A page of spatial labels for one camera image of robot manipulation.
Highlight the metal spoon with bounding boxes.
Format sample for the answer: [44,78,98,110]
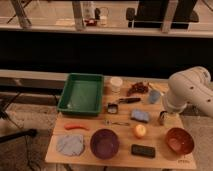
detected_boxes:
[104,120,130,126]

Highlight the purple bowl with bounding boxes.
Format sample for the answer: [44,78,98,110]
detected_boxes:
[90,129,119,160]

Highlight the dark metal can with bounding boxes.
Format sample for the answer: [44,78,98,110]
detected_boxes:
[158,111,168,125]

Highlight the black rectangular block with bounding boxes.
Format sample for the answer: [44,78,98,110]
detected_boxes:
[131,144,155,158]

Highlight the orange carrot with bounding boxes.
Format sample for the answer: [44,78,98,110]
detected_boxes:
[64,124,89,131]

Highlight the light blue towel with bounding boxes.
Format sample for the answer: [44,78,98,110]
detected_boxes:
[56,134,84,156]

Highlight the green plastic tray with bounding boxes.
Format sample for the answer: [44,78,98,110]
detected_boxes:
[57,73,104,117]

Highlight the light blue cup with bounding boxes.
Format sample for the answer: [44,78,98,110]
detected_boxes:
[148,90,161,104]

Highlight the black tripod stand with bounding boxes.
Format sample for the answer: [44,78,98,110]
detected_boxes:
[0,93,37,143]

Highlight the orange bowl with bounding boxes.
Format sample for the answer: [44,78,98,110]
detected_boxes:
[165,127,195,155]

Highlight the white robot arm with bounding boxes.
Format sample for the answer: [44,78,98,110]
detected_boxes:
[162,66,213,118]

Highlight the dark red dried chilies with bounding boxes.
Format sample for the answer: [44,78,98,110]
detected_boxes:
[127,82,149,96]

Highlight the blue sponge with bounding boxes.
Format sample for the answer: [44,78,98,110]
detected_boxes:
[131,109,150,123]

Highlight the white plastic cup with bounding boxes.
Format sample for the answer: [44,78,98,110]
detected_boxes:
[110,77,123,93]

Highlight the black handled tool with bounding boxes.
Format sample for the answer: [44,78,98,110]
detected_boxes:
[118,98,141,104]

